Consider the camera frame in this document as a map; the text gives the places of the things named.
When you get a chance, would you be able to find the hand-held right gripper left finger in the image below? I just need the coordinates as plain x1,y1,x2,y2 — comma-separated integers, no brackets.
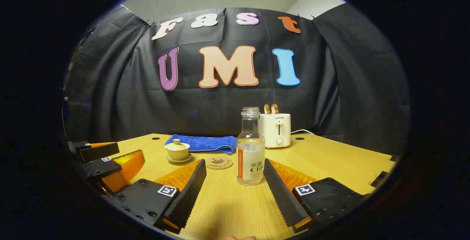
106,158,207,235

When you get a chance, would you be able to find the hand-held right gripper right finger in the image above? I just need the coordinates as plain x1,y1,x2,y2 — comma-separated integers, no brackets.
264,158,368,234

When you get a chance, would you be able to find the round cork coaster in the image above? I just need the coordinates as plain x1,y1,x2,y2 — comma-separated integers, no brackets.
205,158,234,169

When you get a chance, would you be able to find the beige teacup lid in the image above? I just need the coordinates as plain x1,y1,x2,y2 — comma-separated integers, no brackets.
164,139,191,151

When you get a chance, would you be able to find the clear plastic water bottle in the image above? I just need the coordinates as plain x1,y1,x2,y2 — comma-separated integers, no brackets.
236,107,265,186

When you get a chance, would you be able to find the beige ceramic saucer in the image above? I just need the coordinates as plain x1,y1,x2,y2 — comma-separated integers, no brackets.
165,154,192,164

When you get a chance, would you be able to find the blue folded towel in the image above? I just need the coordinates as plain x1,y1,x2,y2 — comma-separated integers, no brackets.
164,134,237,155

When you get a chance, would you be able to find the white toaster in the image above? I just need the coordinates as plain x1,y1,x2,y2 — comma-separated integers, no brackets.
259,112,292,149

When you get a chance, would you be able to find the black backdrop cloth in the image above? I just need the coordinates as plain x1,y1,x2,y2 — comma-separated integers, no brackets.
64,3,411,156

